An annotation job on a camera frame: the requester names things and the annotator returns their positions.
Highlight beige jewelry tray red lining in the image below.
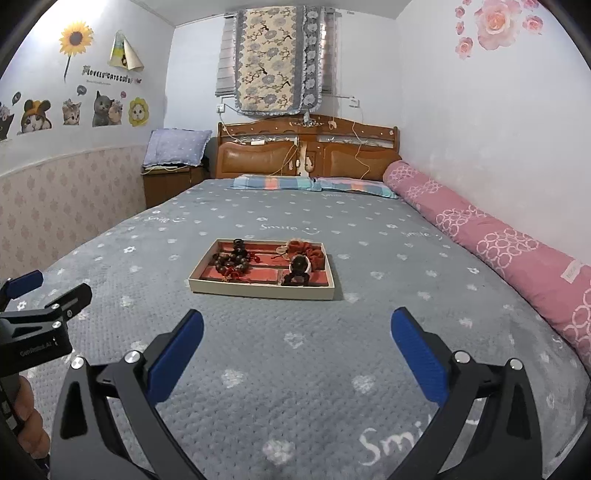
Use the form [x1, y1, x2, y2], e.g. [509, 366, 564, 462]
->
[188, 238, 335, 301]

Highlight person left hand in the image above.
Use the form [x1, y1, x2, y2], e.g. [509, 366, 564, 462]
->
[14, 376, 50, 459]

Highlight wooden nightstand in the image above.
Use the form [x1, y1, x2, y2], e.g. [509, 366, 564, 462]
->
[141, 166, 211, 208]

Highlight wooden headboard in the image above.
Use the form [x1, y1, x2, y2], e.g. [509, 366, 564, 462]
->
[214, 115, 401, 181]

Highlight pink rose wall stickers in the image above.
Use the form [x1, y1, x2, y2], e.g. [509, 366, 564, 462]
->
[454, 0, 544, 60]

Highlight black claw hair clip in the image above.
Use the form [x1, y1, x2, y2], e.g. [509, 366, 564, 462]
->
[232, 239, 249, 258]

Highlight cat wall stickers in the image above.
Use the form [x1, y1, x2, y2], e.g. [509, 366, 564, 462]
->
[16, 91, 149, 135]

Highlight brown wooden bead bracelet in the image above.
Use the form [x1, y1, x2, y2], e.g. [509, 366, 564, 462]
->
[210, 251, 254, 280]

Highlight pink rolled quilt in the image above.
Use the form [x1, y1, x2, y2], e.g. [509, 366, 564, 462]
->
[383, 161, 590, 367]

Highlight white leather strap bracelet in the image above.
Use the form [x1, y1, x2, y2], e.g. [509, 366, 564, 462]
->
[287, 255, 313, 278]

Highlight sunflower wall sticker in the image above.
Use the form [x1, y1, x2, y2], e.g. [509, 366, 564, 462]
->
[60, 22, 94, 81]

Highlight black bead scrunchie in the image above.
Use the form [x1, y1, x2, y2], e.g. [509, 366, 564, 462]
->
[281, 272, 310, 286]

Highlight floral quilted window cover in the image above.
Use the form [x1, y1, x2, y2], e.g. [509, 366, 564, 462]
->
[215, 5, 337, 117]

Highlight lavender dotted cushion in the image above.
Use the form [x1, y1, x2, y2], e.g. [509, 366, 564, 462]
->
[143, 128, 212, 168]

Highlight plaid pillow right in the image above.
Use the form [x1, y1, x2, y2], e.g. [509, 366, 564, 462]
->
[315, 177, 397, 198]

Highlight plaid pillow left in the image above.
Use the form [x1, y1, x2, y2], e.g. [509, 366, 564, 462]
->
[230, 174, 322, 192]

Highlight orange fabric scrunchie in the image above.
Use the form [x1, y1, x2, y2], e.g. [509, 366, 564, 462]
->
[283, 239, 325, 271]

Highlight plaid pillow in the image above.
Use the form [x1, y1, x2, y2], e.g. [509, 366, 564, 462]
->
[230, 174, 322, 192]
[315, 177, 397, 198]

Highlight yellow charging cable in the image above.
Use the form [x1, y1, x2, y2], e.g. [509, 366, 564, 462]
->
[271, 105, 376, 181]

